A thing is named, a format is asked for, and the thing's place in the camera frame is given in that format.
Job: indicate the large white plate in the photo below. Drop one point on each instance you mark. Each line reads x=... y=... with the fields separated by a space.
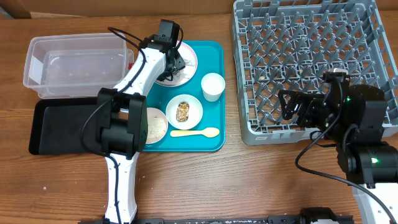
x=191 y=64

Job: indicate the black plastic tray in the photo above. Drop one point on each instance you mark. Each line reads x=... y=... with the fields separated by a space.
x=59 y=127

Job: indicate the clear plastic bin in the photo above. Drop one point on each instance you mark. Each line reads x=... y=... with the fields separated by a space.
x=78 y=65

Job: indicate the white paper cup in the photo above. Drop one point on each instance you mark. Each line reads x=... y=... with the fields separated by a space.
x=212 y=85

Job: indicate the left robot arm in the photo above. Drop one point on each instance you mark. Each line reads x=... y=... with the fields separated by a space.
x=121 y=122

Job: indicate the small white bowl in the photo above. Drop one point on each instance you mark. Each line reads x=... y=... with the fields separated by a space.
x=190 y=105

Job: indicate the brown food scrap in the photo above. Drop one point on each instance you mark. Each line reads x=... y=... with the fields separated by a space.
x=182 y=113

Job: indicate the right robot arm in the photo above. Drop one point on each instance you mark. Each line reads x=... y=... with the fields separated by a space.
x=352 y=117

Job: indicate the grey dishwasher rack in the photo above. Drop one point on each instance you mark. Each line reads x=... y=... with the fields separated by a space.
x=288 y=45

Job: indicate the pink bowl with crumbs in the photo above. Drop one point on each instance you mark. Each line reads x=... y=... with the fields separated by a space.
x=157 y=125

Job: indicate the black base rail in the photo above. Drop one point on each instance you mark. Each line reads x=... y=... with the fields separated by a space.
x=319 y=215

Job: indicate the yellow plastic spoon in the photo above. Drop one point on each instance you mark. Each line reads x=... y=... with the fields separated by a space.
x=209 y=132

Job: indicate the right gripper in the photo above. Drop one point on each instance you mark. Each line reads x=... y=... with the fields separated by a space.
x=307 y=102

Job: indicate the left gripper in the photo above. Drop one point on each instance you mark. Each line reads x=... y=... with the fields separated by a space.
x=180 y=65

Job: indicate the teal serving tray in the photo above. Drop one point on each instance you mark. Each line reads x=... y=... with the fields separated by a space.
x=210 y=57

